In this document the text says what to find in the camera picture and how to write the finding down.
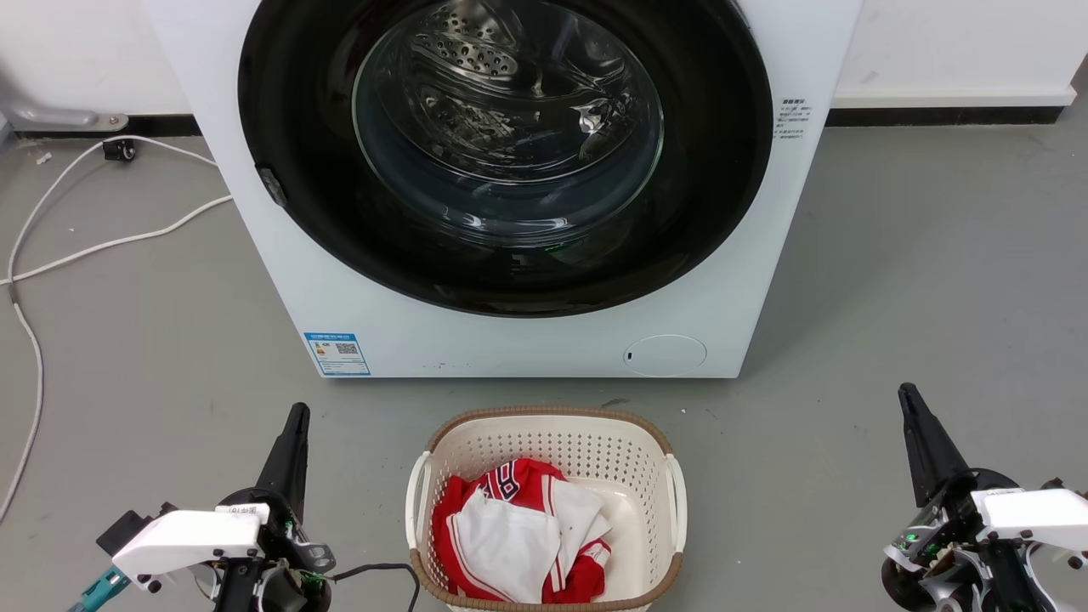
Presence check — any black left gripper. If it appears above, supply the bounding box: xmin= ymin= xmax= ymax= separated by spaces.
xmin=212 ymin=404 xmax=337 ymax=612

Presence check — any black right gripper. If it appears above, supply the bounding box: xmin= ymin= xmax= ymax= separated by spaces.
xmin=881 ymin=383 xmax=1059 ymax=612

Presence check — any black round glass washer door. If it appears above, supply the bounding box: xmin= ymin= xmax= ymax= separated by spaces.
xmin=238 ymin=0 xmax=774 ymax=319

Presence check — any white front-load washing machine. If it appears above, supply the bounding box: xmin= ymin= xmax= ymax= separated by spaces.
xmin=140 ymin=0 xmax=864 ymax=379

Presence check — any blue energy label sticker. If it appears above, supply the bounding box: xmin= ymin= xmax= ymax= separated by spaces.
xmin=303 ymin=331 xmax=371 ymax=377

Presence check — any teal connector plug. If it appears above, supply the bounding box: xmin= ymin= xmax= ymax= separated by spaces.
xmin=68 ymin=565 xmax=131 ymax=612

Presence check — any red and white jersey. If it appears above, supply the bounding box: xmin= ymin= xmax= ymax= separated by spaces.
xmin=431 ymin=458 xmax=613 ymax=604

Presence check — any cream perforated laundry basket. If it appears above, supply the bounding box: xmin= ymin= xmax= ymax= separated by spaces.
xmin=405 ymin=405 xmax=688 ymax=612

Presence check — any round white filter cover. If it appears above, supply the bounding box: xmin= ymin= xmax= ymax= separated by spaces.
xmin=623 ymin=334 xmax=708 ymax=377

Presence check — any small printed text label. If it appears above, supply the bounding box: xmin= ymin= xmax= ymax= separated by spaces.
xmin=775 ymin=96 xmax=813 ymax=142

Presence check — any stainless steel washer drum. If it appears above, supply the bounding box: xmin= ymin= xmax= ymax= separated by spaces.
xmin=353 ymin=0 xmax=665 ymax=247

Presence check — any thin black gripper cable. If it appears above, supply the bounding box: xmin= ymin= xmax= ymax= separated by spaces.
xmin=327 ymin=562 xmax=422 ymax=612

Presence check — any thin grey cable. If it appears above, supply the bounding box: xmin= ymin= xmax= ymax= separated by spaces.
xmin=0 ymin=284 xmax=46 ymax=521

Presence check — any thick white cable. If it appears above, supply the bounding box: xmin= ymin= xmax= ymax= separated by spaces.
xmin=0 ymin=134 xmax=234 ymax=286

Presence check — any grey metal pipe bracket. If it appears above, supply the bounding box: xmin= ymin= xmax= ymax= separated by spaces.
xmin=0 ymin=81 xmax=130 ymax=133

